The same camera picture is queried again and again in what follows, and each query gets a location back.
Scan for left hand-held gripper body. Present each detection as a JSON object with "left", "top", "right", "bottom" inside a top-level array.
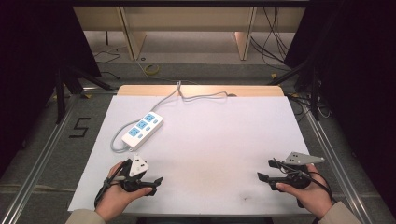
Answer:
[{"left": 119, "top": 153, "right": 154, "bottom": 193}]

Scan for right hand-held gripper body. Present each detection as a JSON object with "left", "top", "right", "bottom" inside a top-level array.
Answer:
[{"left": 274, "top": 151, "right": 326, "bottom": 190}]

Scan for person's right hand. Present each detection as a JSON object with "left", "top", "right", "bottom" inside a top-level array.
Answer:
[{"left": 275, "top": 163, "right": 334, "bottom": 220}]

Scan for person's left hand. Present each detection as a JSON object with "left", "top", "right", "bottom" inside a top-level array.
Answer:
[{"left": 94, "top": 161, "right": 154, "bottom": 222}]

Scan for white power strip blue sockets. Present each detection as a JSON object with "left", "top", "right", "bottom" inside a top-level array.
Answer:
[{"left": 120, "top": 111, "right": 164, "bottom": 152}]

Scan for white table cover sheet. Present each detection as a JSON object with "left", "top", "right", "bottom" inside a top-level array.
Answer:
[{"left": 67, "top": 94, "right": 313, "bottom": 217}]

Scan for black metal stand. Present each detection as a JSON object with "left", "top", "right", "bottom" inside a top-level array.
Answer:
[
  {"left": 266, "top": 57, "right": 322, "bottom": 122},
  {"left": 54, "top": 63, "right": 114, "bottom": 125}
]

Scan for black curtain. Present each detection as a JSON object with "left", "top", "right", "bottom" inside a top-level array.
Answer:
[
  {"left": 283, "top": 0, "right": 396, "bottom": 216},
  {"left": 0, "top": 0, "right": 103, "bottom": 178}
]

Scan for light wooden desk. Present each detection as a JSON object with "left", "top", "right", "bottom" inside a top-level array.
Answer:
[{"left": 72, "top": 6, "right": 306, "bottom": 62}]

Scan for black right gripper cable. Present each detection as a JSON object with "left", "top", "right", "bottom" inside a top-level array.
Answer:
[{"left": 272, "top": 158, "right": 334, "bottom": 209}]

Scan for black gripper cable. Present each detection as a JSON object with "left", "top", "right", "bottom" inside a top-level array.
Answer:
[
  {"left": 272, "top": 158, "right": 334, "bottom": 209},
  {"left": 93, "top": 159, "right": 132, "bottom": 209}
]

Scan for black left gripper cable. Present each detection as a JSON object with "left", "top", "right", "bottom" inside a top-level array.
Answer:
[{"left": 93, "top": 159, "right": 132, "bottom": 209}]

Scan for aluminium floor rail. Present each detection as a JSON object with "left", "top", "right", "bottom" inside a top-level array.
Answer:
[
  {"left": 295, "top": 92, "right": 379, "bottom": 224},
  {"left": 0, "top": 88, "right": 120, "bottom": 224}
]

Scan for tangle of cables by stand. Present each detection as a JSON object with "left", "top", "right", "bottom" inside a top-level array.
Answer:
[{"left": 286, "top": 91, "right": 332, "bottom": 123}]

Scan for grey power strip cable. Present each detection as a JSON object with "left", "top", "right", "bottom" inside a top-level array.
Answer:
[{"left": 109, "top": 80, "right": 238, "bottom": 154}]

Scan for yellow cable coil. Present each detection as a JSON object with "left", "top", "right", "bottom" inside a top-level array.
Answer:
[{"left": 143, "top": 63, "right": 161, "bottom": 77}]

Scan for thin black floor cable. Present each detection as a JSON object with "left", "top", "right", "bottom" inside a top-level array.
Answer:
[{"left": 92, "top": 49, "right": 122, "bottom": 80}]

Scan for bundle of black floor cables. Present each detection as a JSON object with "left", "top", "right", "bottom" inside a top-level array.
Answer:
[{"left": 249, "top": 6, "right": 292, "bottom": 70}]

